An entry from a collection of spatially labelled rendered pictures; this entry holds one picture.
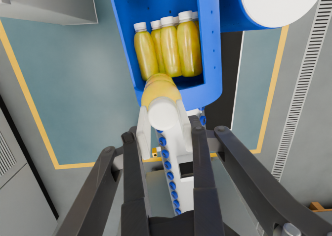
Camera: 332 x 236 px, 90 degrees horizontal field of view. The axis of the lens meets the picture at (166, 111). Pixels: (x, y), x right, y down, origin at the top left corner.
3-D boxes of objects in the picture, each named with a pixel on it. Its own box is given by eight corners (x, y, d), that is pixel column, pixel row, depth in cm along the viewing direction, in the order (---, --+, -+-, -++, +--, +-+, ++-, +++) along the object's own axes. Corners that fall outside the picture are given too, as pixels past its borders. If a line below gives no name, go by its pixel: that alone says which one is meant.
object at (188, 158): (177, 159, 90) (181, 182, 76) (175, 154, 88) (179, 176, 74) (195, 156, 90) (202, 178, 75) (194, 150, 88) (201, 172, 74)
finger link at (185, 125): (183, 126, 15) (190, 124, 15) (175, 99, 21) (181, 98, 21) (186, 153, 16) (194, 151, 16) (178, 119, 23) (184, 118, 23)
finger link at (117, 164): (140, 167, 14) (106, 173, 14) (143, 135, 19) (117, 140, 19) (136, 153, 14) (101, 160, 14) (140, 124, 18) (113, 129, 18)
